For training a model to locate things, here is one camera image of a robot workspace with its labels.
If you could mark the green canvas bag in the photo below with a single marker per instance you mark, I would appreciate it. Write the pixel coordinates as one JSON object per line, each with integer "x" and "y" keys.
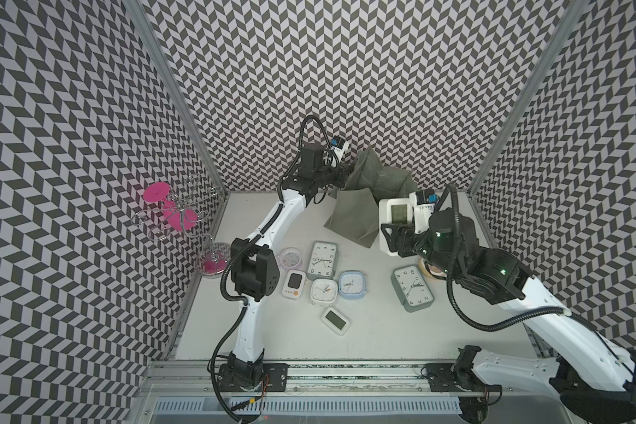
{"x": 356, "y": 213}

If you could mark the white timer with orange buttons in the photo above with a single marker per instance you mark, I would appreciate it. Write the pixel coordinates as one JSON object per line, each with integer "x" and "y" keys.
{"x": 294, "y": 284}

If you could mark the tall white digital clock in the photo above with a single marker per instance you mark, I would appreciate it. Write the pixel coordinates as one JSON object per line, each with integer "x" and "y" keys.
{"x": 395, "y": 211}

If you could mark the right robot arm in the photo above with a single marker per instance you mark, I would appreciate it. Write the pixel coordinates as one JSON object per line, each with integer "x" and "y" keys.
{"x": 591, "y": 376}

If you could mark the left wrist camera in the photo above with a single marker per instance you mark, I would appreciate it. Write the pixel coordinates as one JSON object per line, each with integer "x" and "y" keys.
{"x": 339, "y": 147}

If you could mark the green rectangular analog clock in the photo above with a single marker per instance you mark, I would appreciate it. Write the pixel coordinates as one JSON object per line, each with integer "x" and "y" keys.
{"x": 322, "y": 260}

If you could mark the orange round clock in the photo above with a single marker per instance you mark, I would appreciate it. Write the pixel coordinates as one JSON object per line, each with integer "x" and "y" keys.
{"x": 431, "y": 271}

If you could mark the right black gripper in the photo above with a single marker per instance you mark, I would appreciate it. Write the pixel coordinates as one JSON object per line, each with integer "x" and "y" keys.
{"x": 404, "y": 235}

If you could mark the white square analog clock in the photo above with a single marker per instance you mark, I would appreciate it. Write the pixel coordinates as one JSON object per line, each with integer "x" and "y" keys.
{"x": 324, "y": 292}

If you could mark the pink round alarm clock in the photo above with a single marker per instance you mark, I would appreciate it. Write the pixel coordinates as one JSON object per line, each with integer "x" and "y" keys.
{"x": 290, "y": 259}

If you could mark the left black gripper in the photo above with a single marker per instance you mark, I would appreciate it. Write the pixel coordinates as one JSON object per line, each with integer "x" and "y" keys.
{"x": 343, "y": 174}

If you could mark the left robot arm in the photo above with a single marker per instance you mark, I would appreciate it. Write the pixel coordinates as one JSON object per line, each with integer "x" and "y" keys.
{"x": 253, "y": 273}

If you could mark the blue square alarm clock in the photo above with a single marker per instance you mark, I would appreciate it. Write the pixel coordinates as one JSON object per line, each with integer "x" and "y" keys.
{"x": 352, "y": 285}

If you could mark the aluminium front rail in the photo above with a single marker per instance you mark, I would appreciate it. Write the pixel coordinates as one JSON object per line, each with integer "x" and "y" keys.
{"x": 305, "y": 377}

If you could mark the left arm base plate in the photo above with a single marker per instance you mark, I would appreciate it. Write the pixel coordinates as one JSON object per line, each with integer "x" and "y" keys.
{"x": 241, "y": 377}

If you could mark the large green analog clock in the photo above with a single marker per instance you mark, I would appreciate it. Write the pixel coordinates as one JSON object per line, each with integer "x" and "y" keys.
{"x": 412, "y": 289}

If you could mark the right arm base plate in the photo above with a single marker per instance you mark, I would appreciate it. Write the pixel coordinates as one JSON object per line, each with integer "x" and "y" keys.
{"x": 442, "y": 377}

